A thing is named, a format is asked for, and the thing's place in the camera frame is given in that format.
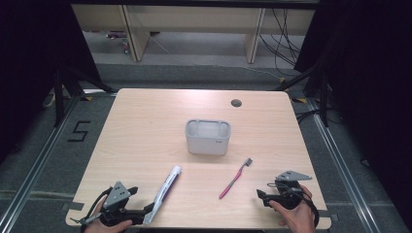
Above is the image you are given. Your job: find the aluminium floor rail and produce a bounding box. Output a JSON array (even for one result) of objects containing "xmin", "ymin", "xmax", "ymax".
[
  {"xmin": 0, "ymin": 96, "xmax": 81, "ymax": 233},
  {"xmin": 306, "ymin": 96, "xmax": 384, "ymax": 233}
]

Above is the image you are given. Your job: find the beige wooden desk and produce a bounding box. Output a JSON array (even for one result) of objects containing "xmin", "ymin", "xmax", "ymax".
[{"xmin": 71, "ymin": 4, "xmax": 317, "ymax": 64}]

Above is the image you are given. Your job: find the grey cable plug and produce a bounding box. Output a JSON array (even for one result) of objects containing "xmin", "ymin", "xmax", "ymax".
[{"xmin": 69, "ymin": 215, "xmax": 102, "ymax": 226}]

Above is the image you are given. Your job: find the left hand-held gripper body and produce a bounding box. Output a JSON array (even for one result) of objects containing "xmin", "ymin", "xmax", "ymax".
[{"xmin": 99, "ymin": 181, "xmax": 147, "ymax": 227}]

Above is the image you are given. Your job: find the black floor cable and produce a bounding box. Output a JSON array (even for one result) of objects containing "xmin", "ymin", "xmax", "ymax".
[{"xmin": 294, "ymin": 109, "xmax": 322, "ymax": 124}]

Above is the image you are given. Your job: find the person's right hand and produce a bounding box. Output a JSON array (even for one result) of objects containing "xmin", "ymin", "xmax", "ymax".
[{"xmin": 268, "ymin": 183, "xmax": 317, "ymax": 233}]

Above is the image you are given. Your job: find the grey tape piece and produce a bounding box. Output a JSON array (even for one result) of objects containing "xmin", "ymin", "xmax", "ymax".
[
  {"xmin": 315, "ymin": 209, "xmax": 339, "ymax": 222},
  {"xmin": 61, "ymin": 201, "xmax": 86, "ymax": 212}
]

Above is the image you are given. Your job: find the person's left hand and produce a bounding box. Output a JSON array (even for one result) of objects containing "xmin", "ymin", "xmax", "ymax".
[{"xmin": 83, "ymin": 197, "xmax": 134, "ymax": 233}]

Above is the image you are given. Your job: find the bundle of black hanging cables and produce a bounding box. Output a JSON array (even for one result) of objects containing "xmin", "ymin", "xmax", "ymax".
[{"xmin": 258, "ymin": 9, "xmax": 303, "ymax": 78}]

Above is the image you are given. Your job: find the grey plastic holder box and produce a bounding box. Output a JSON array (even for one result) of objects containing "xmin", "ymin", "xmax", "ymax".
[{"xmin": 185, "ymin": 118, "xmax": 232, "ymax": 156}]

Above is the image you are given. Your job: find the pink toothbrush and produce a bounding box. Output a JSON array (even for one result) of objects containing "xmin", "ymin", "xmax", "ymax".
[{"xmin": 218, "ymin": 157, "xmax": 254, "ymax": 200}]

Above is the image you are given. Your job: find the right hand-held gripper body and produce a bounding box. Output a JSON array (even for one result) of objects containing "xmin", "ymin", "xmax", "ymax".
[{"xmin": 274, "ymin": 170, "xmax": 314, "ymax": 211}]

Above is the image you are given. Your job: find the black curtain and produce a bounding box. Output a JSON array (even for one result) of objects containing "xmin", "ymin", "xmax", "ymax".
[
  {"xmin": 0, "ymin": 0, "xmax": 102, "ymax": 164},
  {"xmin": 293, "ymin": 0, "xmax": 412, "ymax": 224}
]

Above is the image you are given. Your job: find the white purple toothpaste tube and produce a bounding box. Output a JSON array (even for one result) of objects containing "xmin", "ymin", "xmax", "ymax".
[{"xmin": 143, "ymin": 165, "xmax": 183, "ymax": 225}]

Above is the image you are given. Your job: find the black metal stand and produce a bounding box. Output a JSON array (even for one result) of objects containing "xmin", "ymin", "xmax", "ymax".
[
  {"xmin": 52, "ymin": 64, "xmax": 118, "ymax": 128},
  {"xmin": 271, "ymin": 64, "xmax": 330, "ymax": 128}
]

